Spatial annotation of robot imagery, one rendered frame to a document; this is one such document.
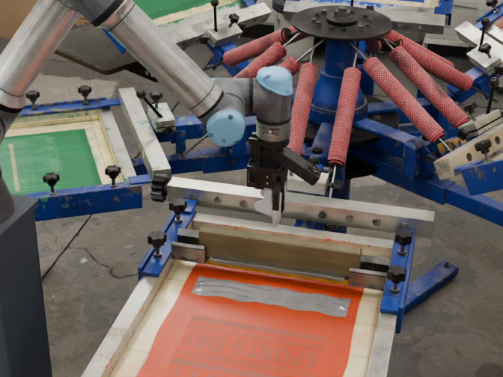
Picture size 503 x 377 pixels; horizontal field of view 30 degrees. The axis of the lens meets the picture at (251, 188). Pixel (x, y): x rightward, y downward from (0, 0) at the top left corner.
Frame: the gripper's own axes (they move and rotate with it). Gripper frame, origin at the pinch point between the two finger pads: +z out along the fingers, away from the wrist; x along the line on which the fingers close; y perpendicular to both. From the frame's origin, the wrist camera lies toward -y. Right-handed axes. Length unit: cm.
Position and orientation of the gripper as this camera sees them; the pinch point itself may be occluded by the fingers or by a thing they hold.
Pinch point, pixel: (280, 216)
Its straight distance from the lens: 214.6
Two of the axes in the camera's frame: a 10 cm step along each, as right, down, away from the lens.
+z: -0.1, 8.7, 4.9
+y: -9.7, -1.2, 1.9
